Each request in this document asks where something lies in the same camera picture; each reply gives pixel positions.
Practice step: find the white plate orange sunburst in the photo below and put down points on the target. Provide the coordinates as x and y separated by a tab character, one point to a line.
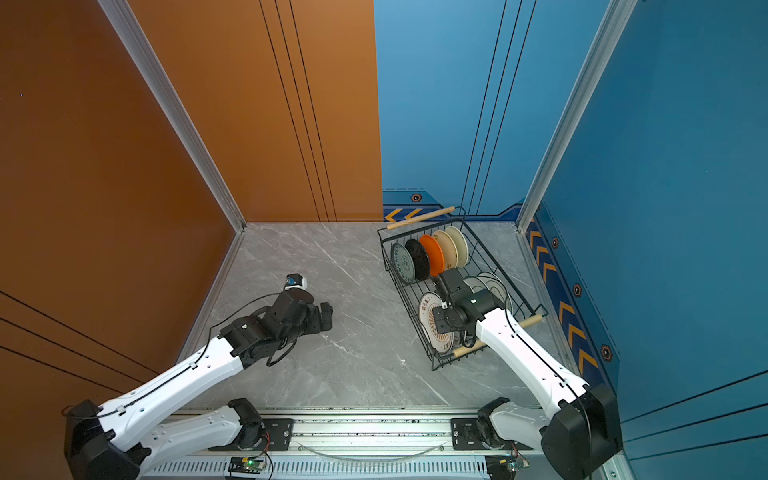
442	343

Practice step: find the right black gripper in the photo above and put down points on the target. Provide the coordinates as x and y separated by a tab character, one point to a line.
440	324

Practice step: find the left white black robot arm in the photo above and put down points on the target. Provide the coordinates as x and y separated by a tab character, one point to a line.
127	436

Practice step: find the orange small plate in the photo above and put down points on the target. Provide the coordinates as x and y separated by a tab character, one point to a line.
434	254

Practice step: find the green circuit board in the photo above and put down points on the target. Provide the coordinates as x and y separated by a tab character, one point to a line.
504	467
248	466

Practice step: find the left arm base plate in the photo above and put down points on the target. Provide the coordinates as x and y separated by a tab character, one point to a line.
271	435

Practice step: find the far wooden rack handle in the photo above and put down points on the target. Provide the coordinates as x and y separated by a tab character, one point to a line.
412	218

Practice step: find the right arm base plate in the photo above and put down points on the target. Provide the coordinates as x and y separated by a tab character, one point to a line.
471	433

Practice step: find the black small plate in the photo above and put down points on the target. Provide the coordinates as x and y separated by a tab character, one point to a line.
420	259

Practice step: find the cream small plate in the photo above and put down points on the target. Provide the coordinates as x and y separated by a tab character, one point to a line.
461	245

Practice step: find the wooden rack handle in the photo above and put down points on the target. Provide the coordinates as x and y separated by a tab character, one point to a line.
500	334
412	218

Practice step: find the grey-green patterned small plate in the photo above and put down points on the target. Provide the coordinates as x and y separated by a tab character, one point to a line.
403	263

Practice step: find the right green circuit board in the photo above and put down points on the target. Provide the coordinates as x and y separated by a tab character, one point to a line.
504	467

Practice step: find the left green circuit board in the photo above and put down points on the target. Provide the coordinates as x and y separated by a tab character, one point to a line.
248	466

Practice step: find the beige small plate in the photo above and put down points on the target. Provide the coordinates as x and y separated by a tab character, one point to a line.
448	248

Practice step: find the black wire dish rack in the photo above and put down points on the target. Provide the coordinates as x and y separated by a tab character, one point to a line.
518	307

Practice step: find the aluminium front rail frame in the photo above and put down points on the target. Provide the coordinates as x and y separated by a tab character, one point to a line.
355	443

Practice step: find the near wooden rack handle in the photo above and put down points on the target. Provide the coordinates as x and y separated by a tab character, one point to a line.
500	334

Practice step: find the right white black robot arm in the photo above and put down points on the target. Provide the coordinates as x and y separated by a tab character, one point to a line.
576	424

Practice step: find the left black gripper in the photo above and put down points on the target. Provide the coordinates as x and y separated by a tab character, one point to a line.
318	324

